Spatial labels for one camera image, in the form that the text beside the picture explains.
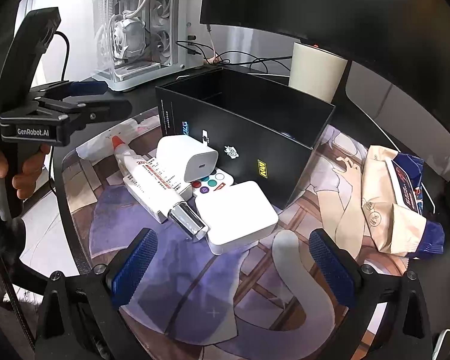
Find person left hand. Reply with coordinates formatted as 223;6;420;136
0;144;51;200

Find anime printed desk mat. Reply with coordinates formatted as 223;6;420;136
61;106;414;353

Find white square adapter box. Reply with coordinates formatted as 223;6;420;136
195;181;279;255

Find orange cap glue bottle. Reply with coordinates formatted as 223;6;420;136
111;135;147;176

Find black storage box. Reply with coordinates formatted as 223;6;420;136
156;68;334;209

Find smartphone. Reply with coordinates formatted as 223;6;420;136
432;328;450;360

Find white remote colourful buttons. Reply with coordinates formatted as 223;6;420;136
191;168;234;197

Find white USB wall charger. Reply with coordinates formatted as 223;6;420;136
156;135;218;183

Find white cream tube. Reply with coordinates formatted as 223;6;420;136
132;157;211;242

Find white medicine carton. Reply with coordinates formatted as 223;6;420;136
122;175;167;224

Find white PC case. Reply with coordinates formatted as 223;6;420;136
91;0;205;92

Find cream tumbler cup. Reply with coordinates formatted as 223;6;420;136
289;42;348;103

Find black camera cable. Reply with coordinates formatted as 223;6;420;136
46;30;71;83

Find beige blue snack bag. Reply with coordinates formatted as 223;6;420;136
362;145;445;259

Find black curved monitor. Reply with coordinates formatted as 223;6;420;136
201;0;450;133

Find black desk cables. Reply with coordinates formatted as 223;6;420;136
175;23;293;74

